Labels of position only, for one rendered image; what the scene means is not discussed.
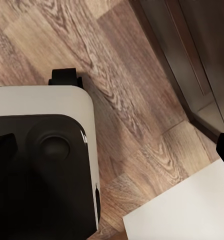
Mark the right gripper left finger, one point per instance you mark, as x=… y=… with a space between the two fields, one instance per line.
x=8 y=150

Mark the nightstand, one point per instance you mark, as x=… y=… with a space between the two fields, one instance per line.
x=187 y=37

